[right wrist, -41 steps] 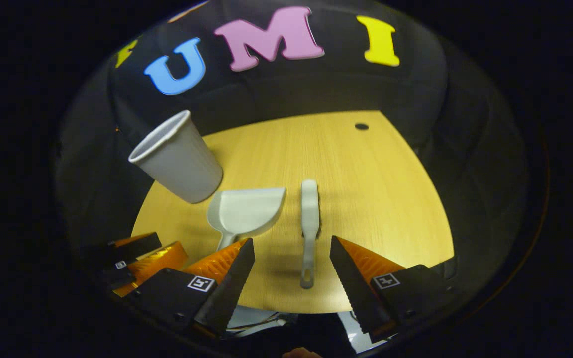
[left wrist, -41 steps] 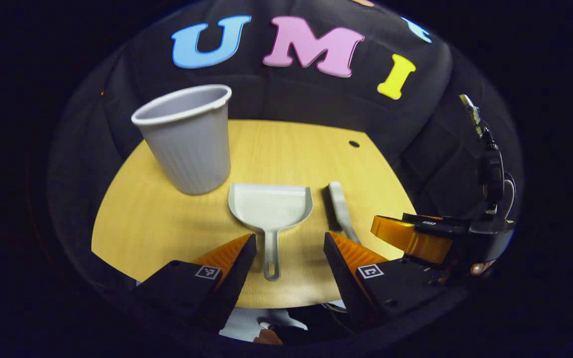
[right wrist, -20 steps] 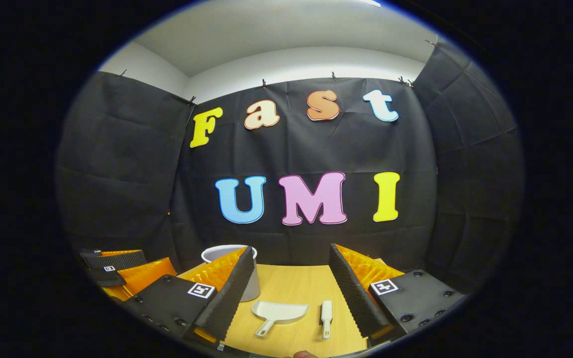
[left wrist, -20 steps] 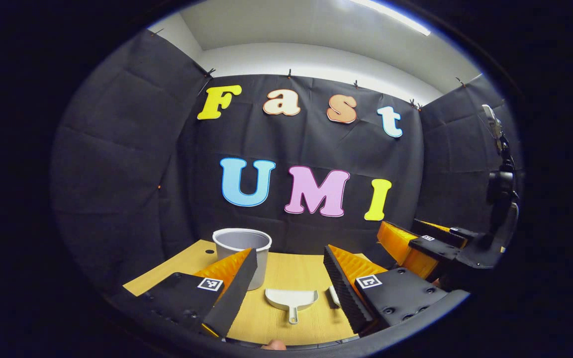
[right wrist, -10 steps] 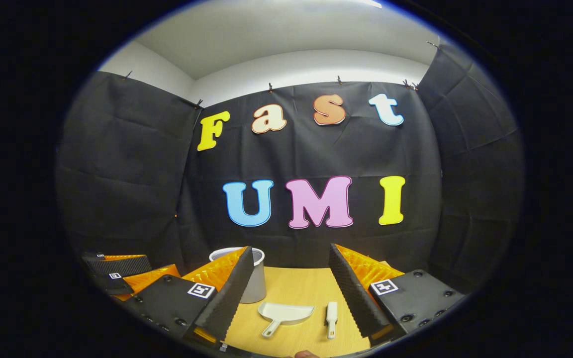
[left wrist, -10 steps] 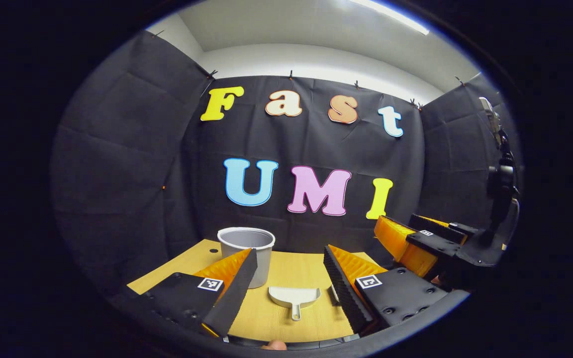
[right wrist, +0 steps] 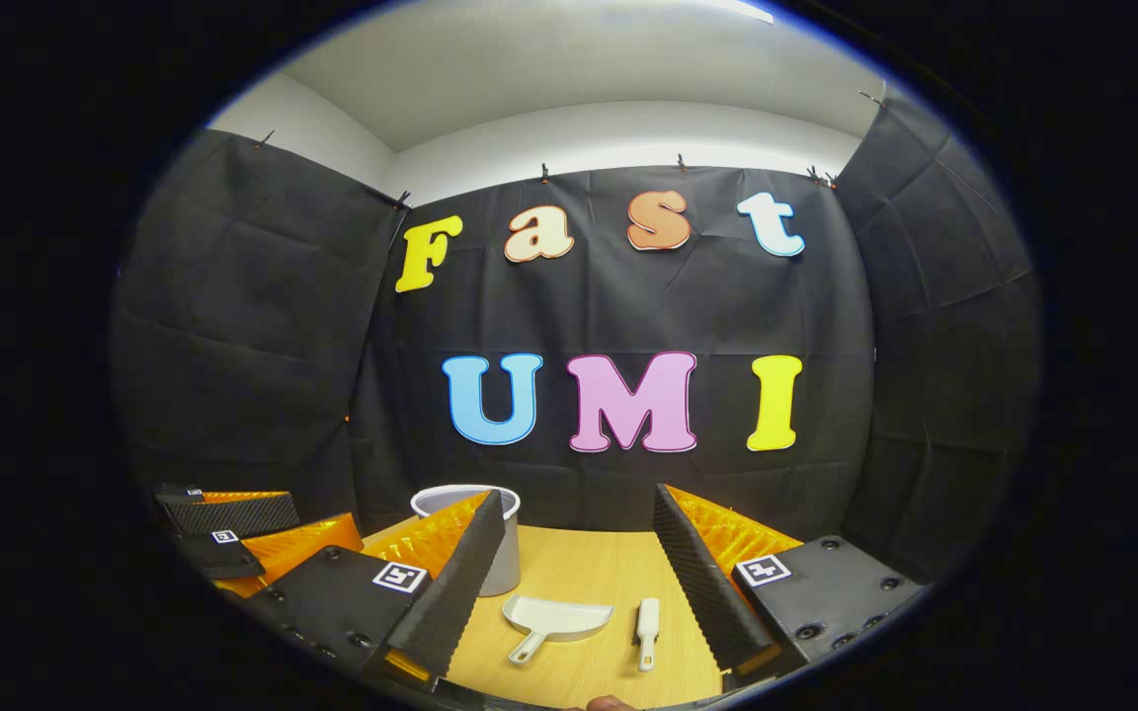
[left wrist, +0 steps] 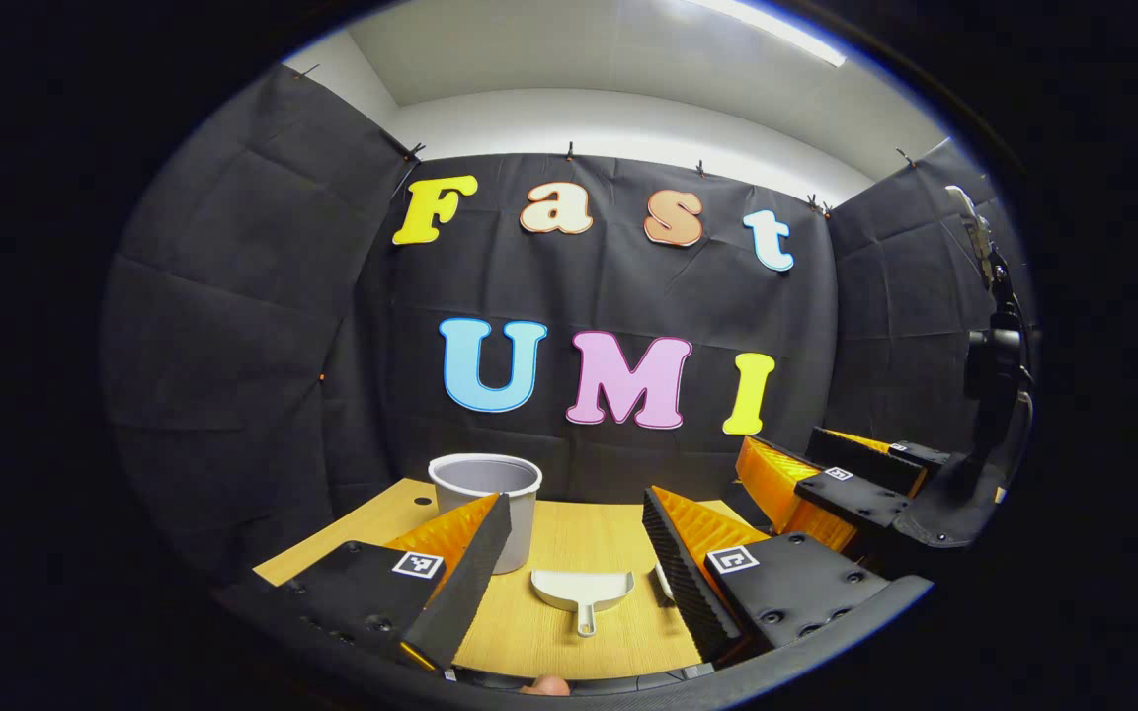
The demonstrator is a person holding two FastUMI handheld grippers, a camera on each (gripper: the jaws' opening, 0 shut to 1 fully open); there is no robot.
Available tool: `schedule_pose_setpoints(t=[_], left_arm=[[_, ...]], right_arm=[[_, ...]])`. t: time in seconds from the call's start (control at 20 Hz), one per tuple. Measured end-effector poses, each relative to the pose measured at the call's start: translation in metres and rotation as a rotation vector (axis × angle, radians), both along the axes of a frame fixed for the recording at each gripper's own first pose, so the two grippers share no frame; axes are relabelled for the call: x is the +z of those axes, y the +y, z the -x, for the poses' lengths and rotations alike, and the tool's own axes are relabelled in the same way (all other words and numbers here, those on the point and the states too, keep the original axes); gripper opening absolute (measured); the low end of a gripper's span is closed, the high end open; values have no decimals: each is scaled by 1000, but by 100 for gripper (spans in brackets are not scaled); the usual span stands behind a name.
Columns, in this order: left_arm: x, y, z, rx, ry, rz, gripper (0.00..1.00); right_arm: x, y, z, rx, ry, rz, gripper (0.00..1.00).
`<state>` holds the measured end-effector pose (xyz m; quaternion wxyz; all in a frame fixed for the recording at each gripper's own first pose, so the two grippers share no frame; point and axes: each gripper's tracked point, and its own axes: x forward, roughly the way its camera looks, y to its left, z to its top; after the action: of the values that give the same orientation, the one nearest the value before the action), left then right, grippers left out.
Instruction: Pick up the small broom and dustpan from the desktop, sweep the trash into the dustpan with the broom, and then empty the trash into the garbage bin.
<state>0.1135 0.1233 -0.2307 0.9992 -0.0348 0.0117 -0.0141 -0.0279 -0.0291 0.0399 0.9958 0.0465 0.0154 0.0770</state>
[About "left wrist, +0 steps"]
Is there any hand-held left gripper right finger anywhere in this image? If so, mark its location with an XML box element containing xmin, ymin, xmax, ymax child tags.
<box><xmin>641</xmin><ymin>484</ymin><xmax>891</xmax><ymax>665</ymax></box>

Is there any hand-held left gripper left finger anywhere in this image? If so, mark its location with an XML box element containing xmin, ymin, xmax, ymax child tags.
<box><xmin>283</xmin><ymin>492</ymin><xmax>514</xmax><ymax>674</ymax></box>

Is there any grey ribbed garbage bin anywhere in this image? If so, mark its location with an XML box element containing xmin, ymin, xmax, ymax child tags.
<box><xmin>428</xmin><ymin>453</ymin><xmax>543</xmax><ymax>575</ymax></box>

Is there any grey plastic dustpan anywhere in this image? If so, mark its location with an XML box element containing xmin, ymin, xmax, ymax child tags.
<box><xmin>530</xmin><ymin>568</ymin><xmax>636</xmax><ymax>638</ymax></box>

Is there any wooden desktop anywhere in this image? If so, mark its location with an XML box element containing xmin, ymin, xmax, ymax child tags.
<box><xmin>253</xmin><ymin>478</ymin><xmax>777</xmax><ymax>682</ymax></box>

